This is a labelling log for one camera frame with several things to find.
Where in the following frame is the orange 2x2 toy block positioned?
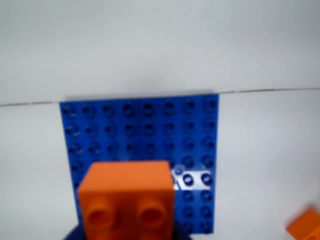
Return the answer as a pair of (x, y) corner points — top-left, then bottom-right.
(286, 207), (320, 240)

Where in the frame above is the orange 2x4 toy block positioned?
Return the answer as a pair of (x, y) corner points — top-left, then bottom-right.
(77, 160), (175, 240)

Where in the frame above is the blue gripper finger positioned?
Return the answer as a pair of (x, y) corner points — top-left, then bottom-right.
(62, 222), (193, 240)

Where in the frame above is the blue 8x8 baseplate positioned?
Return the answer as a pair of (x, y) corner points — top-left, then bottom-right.
(59, 93), (220, 236)

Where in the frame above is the white foam board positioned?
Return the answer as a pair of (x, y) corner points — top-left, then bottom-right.
(0, 0), (320, 107)
(0, 87), (320, 240)

